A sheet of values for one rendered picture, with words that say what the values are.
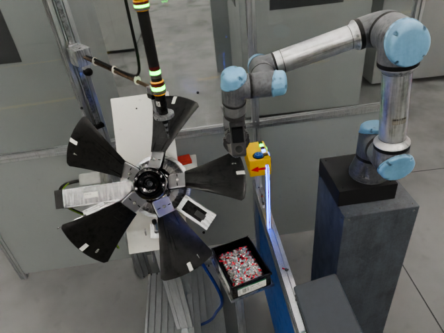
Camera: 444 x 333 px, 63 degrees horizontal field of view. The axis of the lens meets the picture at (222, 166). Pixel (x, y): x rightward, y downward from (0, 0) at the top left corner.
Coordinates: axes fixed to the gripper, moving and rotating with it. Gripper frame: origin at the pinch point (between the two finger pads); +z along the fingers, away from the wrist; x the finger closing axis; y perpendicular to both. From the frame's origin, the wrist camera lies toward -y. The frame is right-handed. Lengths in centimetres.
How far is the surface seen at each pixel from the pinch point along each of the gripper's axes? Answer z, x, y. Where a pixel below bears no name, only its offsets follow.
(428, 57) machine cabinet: 180, -268, 265
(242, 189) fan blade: 10.1, -0.9, -7.8
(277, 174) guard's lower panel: 87, -31, 52
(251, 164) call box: 28.6, -8.5, 18.1
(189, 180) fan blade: 9.2, 18.1, -1.0
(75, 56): -13, 60, 54
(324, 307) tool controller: -14, -12, -59
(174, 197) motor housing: 22.1, 26.1, 0.6
